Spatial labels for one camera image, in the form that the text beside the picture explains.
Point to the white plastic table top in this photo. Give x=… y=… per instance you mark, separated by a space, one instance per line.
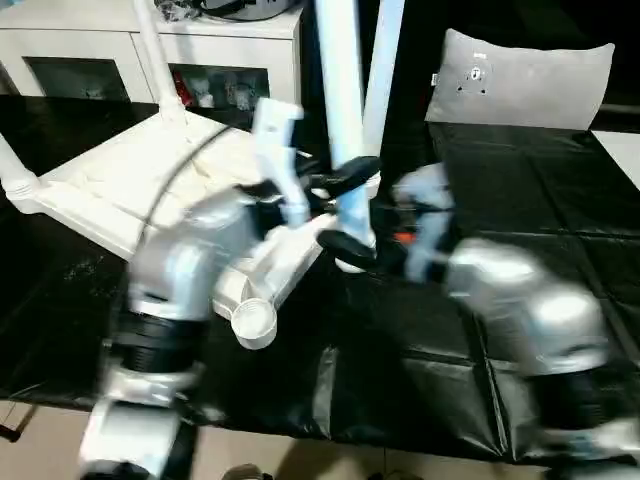
x=100 y=175

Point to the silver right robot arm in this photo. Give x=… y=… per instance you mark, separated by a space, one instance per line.
x=540 y=305

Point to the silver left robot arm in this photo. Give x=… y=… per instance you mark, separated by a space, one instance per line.
x=175 y=270

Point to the black case with gold label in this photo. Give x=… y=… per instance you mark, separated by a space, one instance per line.
x=420 y=75

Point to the black mat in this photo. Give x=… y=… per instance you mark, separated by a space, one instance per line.
x=525 y=200

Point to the grey pillow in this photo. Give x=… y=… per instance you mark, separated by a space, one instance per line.
x=525 y=85

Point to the white flat board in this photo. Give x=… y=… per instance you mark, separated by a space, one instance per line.
x=622 y=160

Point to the white glass-door cabinet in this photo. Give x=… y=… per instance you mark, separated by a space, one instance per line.
x=75 y=45

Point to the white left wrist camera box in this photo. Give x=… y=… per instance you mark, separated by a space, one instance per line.
x=277 y=140

